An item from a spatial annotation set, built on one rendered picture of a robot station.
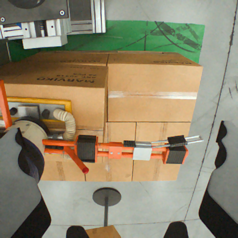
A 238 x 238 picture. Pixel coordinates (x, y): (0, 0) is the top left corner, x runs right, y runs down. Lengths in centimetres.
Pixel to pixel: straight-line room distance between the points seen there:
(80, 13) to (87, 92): 81
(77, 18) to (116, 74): 54
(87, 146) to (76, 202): 221
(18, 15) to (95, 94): 38
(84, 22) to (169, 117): 89
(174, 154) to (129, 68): 61
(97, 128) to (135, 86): 45
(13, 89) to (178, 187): 237
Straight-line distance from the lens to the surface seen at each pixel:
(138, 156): 72
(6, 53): 139
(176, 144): 71
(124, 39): 164
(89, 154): 71
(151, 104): 121
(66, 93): 76
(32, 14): 64
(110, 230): 204
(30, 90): 81
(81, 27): 142
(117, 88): 115
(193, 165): 247
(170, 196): 283
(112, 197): 265
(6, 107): 71
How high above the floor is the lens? 163
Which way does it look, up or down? 61 degrees down
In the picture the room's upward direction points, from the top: 177 degrees clockwise
